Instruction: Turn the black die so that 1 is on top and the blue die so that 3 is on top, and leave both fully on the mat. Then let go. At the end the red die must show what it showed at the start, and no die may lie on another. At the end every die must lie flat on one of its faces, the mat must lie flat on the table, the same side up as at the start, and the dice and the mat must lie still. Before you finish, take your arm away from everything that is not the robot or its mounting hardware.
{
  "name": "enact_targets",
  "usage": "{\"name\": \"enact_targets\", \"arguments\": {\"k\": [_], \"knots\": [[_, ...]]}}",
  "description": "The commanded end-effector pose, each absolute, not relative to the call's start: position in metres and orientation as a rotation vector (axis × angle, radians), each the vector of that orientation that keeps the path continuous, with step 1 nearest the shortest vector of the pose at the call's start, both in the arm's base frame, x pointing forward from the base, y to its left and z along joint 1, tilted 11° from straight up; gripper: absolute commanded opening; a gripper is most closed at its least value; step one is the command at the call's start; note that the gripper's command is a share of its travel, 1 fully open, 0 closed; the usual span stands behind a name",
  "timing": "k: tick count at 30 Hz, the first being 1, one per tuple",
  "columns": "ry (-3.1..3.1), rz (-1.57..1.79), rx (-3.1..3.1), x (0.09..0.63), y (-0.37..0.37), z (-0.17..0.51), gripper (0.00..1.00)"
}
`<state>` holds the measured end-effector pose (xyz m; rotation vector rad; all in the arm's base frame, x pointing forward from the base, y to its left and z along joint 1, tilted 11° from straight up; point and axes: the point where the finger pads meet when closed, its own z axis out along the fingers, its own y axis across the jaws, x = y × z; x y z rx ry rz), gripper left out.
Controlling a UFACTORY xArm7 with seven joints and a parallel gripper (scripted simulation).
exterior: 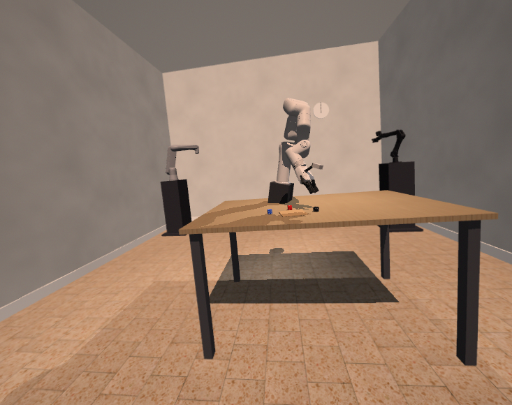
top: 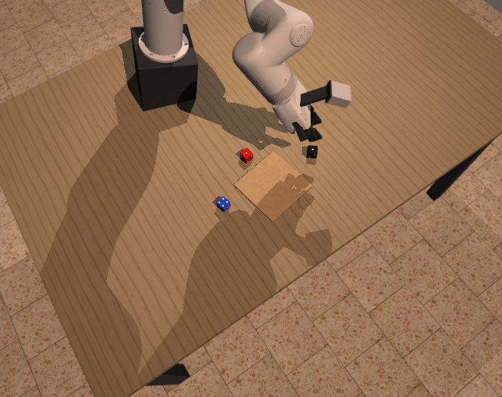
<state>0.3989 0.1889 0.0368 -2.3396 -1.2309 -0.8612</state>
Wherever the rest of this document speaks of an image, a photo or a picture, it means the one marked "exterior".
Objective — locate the tan mat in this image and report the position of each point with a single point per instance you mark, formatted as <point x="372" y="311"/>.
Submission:
<point x="296" y="212"/>

